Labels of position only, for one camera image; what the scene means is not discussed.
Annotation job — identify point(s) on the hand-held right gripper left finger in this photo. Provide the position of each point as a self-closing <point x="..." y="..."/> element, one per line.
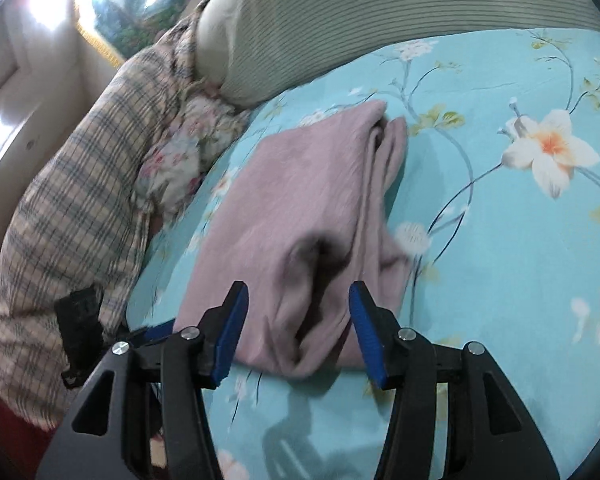
<point x="230" y="340"/>

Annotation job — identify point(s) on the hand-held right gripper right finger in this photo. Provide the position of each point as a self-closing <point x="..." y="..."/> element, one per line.
<point x="367" y="340"/>

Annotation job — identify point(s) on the red rug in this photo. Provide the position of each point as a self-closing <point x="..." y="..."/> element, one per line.
<point x="5" y="440"/>

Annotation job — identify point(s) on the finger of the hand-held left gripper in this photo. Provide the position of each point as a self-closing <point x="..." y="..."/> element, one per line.
<point x="155" y="332"/>

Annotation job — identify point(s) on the blue floral bedsheet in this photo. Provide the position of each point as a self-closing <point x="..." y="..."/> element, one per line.
<point x="480" y="285"/>

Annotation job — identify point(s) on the green striped pillow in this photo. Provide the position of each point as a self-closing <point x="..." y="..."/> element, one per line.
<point x="355" y="10"/>

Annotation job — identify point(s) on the floral ruffled cloth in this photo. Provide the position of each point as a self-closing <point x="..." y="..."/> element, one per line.
<point x="180" y="160"/>

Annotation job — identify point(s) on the beige upholstered headboard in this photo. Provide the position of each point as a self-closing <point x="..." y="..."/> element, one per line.
<point x="10" y="85"/>

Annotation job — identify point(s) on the framed landscape painting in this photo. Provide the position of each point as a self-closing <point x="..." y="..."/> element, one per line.
<point x="130" y="5"/>

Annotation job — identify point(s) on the pink knit shirt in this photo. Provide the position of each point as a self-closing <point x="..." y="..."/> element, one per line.
<point x="290" y="200"/>

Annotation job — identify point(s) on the plaid quilt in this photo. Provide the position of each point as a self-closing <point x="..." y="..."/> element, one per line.
<point x="80" y="185"/>

